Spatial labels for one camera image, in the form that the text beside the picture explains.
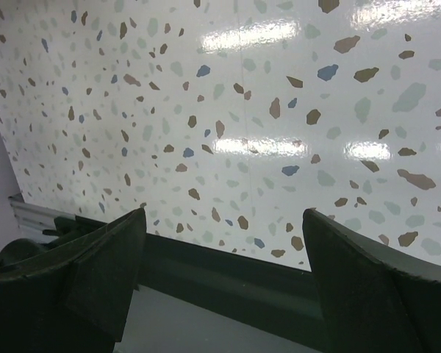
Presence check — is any aluminium rail frame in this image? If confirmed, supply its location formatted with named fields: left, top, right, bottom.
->
left=8, top=193, right=75, bottom=242

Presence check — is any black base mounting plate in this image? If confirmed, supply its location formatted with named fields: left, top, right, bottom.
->
left=54, top=215, right=324, bottom=332

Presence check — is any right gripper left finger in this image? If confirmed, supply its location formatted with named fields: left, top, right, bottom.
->
left=0, top=208, right=146, bottom=352

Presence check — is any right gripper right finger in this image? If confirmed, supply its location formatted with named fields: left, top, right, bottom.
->
left=302, top=209, right=441, bottom=352

